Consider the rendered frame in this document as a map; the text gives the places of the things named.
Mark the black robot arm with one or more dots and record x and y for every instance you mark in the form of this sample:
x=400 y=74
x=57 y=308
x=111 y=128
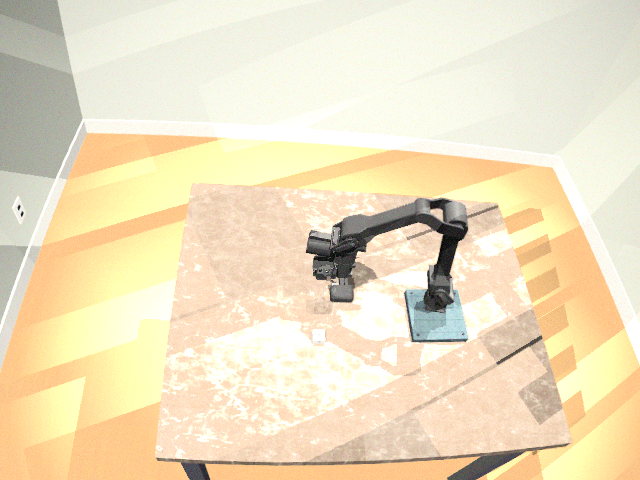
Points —
x=353 y=233

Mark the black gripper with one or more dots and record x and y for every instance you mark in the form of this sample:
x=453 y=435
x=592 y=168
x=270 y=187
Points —
x=342 y=293

